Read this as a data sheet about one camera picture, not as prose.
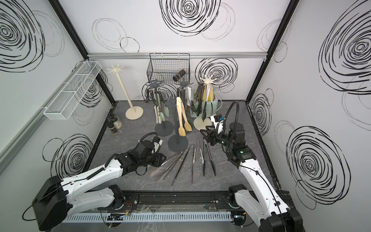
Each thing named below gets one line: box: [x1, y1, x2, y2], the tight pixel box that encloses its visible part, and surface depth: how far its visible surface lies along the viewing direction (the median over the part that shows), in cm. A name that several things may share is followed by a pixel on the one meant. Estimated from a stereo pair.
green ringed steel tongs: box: [156, 87, 170, 122], surface depth 85 cm
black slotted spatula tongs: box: [193, 82, 205, 117], surface depth 86 cm
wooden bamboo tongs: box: [176, 96, 193, 137], surface depth 74 cm
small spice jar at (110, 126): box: [106, 121, 118, 136], surface depth 98 cm
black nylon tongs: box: [202, 138, 216, 177], surface depth 88 cm
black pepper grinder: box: [172, 69, 187, 82], surface depth 93 cm
